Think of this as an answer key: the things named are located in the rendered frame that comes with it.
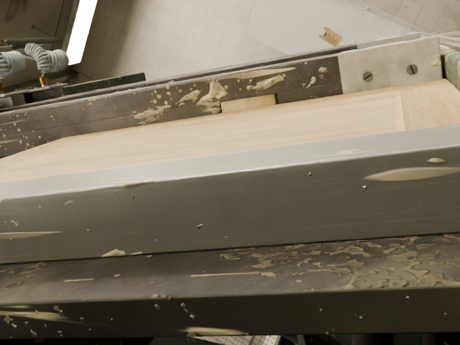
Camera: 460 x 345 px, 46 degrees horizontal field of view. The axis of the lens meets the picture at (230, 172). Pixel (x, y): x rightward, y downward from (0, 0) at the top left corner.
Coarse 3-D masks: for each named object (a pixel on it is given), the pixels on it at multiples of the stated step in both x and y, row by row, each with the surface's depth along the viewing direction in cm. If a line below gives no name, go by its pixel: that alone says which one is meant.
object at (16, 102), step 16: (416, 32) 112; (336, 48) 112; (352, 48) 111; (0, 64) 142; (256, 64) 118; (0, 80) 141; (160, 80) 125; (176, 80) 124; (0, 96) 136; (16, 96) 140; (80, 96) 132; (0, 112) 140
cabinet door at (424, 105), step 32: (352, 96) 67; (384, 96) 63; (416, 96) 56; (448, 96) 52; (128, 128) 80; (160, 128) 73; (192, 128) 67; (224, 128) 62; (256, 128) 57; (288, 128) 52; (320, 128) 49; (352, 128) 46; (384, 128) 43; (416, 128) 39; (0, 160) 69; (32, 160) 65; (64, 160) 60; (96, 160) 55; (128, 160) 51; (160, 160) 48
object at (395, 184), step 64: (448, 128) 26; (0, 192) 32; (64, 192) 29; (128, 192) 28; (192, 192) 27; (256, 192) 26; (320, 192) 25; (384, 192) 24; (448, 192) 23; (0, 256) 31; (64, 256) 30
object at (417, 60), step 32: (288, 64) 73; (320, 64) 71; (352, 64) 70; (384, 64) 69; (416, 64) 68; (96, 96) 87; (128, 96) 80; (160, 96) 79; (192, 96) 77; (224, 96) 76; (256, 96) 75; (288, 96) 74; (320, 96) 72; (0, 128) 88; (32, 128) 86; (64, 128) 85; (96, 128) 83
